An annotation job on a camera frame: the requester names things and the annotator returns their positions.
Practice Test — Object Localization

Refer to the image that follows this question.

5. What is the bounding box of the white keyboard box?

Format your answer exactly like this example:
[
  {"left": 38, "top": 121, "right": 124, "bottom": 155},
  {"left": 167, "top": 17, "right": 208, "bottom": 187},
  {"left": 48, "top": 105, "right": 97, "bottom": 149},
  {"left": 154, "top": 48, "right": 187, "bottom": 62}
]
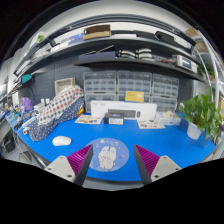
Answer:
[{"left": 90, "top": 100, "right": 157, "bottom": 120}]

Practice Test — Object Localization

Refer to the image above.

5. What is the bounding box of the cardboard box on shelf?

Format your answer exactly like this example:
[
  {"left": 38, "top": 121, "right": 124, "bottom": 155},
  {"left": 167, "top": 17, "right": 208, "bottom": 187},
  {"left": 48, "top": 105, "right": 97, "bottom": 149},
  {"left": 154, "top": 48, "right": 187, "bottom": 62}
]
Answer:
[{"left": 83, "top": 24, "right": 112, "bottom": 40}]

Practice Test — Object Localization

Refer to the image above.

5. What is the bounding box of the grey instrument on shelf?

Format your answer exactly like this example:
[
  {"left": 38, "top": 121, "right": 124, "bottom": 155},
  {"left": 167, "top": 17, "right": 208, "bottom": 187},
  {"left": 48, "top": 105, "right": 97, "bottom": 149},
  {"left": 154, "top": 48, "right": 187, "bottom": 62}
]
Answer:
[{"left": 176, "top": 55, "right": 197, "bottom": 73}]

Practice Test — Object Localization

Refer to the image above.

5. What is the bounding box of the purple bag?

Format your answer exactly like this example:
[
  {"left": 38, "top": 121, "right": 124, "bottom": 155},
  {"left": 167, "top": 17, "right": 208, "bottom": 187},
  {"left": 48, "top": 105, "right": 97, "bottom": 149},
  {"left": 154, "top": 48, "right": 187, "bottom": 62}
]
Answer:
[{"left": 19, "top": 97, "right": 33, "bottom": 113}]

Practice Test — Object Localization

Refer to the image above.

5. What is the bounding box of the patterned fabric bundle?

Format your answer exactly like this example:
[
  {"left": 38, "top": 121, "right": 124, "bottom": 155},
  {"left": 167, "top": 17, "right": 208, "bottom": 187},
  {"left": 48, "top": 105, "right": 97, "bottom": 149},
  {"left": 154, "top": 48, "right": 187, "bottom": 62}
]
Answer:
[{"left": 29, "top": 85, "right": 84, "bottom": 141}]

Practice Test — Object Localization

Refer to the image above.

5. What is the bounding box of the dark wall shelf unit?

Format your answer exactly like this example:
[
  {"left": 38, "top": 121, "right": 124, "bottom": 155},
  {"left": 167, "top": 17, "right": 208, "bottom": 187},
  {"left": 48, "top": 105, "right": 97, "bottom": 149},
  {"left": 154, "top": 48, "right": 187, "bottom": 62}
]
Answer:
[{"left": 14, "top": 14, "right": 201, "bottom": 77}]

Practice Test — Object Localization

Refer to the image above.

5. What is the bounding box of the left sticker sheet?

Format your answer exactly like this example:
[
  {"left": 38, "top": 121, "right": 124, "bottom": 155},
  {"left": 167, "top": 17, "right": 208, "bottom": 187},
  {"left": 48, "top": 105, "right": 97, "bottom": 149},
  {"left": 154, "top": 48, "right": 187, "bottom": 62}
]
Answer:
[{"left": 76, "top": 115, "right": 102, "bottom": 125}]

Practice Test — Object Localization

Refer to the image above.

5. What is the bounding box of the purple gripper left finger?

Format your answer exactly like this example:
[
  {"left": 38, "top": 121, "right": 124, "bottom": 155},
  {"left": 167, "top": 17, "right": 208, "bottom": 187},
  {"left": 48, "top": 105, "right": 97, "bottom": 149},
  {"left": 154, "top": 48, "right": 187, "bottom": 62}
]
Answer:
[{"left": 45, "top": 144, "right": 93, "bottom": 186}]

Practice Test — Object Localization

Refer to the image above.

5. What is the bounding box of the white tissue box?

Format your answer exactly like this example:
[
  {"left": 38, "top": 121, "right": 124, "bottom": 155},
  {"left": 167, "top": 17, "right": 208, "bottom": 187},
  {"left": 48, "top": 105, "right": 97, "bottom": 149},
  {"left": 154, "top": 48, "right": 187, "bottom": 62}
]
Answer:
[{"left": 156, "top": 111, "right": 181, "bottom": 126}]

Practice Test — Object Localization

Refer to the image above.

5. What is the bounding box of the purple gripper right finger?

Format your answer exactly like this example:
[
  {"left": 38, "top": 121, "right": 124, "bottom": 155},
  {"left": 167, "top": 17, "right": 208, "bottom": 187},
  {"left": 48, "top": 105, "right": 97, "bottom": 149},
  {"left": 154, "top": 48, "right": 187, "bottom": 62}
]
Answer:
[{"left": 134, "top": 145, "right": 181, "bottom": 185}]

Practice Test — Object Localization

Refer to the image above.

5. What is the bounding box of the middle grey drawer cabinet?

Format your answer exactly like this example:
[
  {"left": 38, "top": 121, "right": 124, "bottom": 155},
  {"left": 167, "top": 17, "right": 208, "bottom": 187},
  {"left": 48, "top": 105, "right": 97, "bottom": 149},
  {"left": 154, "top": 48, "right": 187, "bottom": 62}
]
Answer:
[{"left": 117, "top": 70, "right": 152, "bottom": 102}]

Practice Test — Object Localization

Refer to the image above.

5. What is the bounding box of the white computer mouse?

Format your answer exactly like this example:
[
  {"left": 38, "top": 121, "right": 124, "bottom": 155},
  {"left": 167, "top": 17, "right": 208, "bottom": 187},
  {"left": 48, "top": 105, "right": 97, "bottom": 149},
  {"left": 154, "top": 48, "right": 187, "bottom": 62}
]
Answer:
[{"left": 52, "top": 136, "right": 71, "bottom": 146}]

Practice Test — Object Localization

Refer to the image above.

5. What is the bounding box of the white wicker basket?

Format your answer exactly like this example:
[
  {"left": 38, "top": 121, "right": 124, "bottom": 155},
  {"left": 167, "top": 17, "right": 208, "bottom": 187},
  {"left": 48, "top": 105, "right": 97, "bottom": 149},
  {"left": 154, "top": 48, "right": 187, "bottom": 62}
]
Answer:
[{"left": 55, "top": 78, "right": 76, "bottom": 94}]

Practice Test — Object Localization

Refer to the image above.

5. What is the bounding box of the right sticker sheet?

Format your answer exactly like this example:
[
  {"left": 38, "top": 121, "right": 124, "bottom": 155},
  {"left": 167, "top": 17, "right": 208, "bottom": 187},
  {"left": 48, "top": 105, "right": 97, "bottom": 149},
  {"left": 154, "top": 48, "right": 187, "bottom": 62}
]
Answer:
[{"left": 138, "top": 120, "right": 165, "bottom": 129}]

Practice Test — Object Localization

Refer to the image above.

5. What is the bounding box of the round bunny mouse pad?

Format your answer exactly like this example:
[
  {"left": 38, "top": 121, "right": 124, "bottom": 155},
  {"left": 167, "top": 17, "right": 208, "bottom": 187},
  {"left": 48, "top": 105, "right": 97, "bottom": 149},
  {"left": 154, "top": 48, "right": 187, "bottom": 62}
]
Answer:
[{"left": 89, "top": 138, "right": 129, "bottom": 172}]

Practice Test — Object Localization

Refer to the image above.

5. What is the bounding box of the left grey drawer cabinet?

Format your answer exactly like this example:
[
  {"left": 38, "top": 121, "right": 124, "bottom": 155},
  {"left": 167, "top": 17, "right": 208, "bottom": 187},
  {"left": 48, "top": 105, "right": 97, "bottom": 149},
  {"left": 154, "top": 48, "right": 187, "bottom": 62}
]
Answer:
[{"left": 83, "top": 71, "right": 116, "bottom": 113}]

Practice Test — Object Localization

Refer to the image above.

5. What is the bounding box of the sticker sheet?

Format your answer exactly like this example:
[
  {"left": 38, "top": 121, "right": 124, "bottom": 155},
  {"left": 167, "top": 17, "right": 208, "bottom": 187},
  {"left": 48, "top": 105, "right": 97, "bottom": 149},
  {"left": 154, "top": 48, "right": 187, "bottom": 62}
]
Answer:
[
  {"left": 76, "top": 115, "right": 102, "bottom": 125},
  {"left": 138, "top": 120, "right": 165, "bottom": 129}
]

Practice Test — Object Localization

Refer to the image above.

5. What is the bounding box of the green potted plant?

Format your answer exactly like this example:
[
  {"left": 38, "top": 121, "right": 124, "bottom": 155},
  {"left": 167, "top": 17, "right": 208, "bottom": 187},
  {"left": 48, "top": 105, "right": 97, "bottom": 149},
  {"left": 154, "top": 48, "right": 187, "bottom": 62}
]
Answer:
[{"left": 179, "top": 87, "right": 222, "bottom": 141}]

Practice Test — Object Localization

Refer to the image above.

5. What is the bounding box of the small black box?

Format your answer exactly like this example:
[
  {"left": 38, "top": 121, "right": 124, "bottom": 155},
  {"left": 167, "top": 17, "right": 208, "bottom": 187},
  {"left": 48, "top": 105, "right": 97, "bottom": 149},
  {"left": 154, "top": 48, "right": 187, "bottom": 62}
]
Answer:
[{"left": 104, "top": 113, "right": 124, "bottom": 125}]

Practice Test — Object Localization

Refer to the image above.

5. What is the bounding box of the yellow card box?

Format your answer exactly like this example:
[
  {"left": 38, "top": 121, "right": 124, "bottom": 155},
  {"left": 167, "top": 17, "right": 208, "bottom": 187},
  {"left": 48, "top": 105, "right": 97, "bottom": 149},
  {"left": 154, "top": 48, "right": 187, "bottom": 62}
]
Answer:
[{"left": 125, "top": 90, "right": 144, "bottom": 103}]

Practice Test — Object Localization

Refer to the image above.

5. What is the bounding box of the right grey drawer cabinet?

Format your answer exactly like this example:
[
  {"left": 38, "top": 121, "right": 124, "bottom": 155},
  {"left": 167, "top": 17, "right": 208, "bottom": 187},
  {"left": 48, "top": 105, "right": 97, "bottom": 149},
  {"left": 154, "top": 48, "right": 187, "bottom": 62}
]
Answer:
[{"left": 151, "top": 74, "right": 179, "bottom": 112}]

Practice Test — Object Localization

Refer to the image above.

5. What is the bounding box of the grey drawer cabinet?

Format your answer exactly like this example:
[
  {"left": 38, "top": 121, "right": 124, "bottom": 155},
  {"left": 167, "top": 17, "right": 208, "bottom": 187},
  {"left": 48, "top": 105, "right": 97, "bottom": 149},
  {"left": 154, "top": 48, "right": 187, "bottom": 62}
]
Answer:
[
  {"left": 117, "top": 70, "right": 152, "bottom": 102},
  {"left": 83, "top": 71, "right": 116, "bottom": 113},
  {"left": 151, "top": 74, "right": 179, "bottom": 112}
]

